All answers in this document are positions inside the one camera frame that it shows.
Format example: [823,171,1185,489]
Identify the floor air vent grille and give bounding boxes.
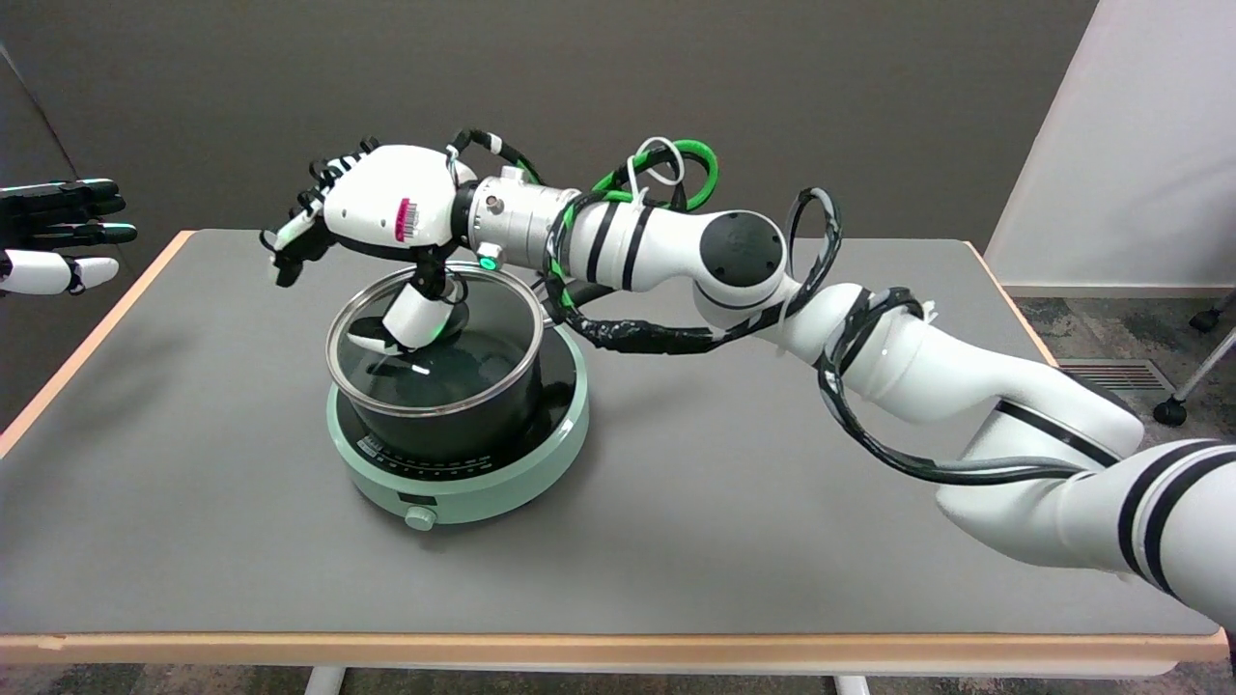
[1057,359,1176,393]

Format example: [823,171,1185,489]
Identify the grey chair leg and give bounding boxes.
[1171,326,1236,404]

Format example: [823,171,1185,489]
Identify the grey table mat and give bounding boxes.
[0,230,1222,636]

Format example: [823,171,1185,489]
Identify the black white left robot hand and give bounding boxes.
[0,179,138,298]

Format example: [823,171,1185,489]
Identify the mint green induction cooker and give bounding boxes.
[326,323,590,533]

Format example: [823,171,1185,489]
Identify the glass pot lid black knob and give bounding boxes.
[325,263,547,418]

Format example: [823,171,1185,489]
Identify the black saucepan with handle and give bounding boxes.
[338,278,607,462]

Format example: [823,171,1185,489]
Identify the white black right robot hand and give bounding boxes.
[259,135,479,354]

